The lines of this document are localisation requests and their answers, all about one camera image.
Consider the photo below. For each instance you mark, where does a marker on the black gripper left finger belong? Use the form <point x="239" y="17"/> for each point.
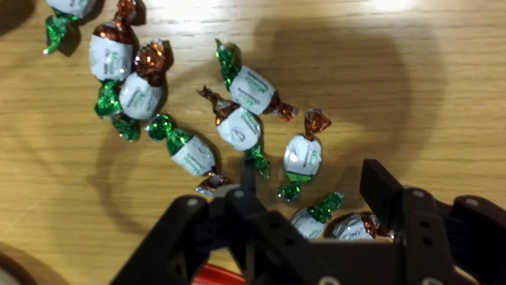
<point x="180" y="242"/>

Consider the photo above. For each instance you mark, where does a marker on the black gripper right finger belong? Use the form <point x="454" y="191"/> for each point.
<point x="438" y="237"/>

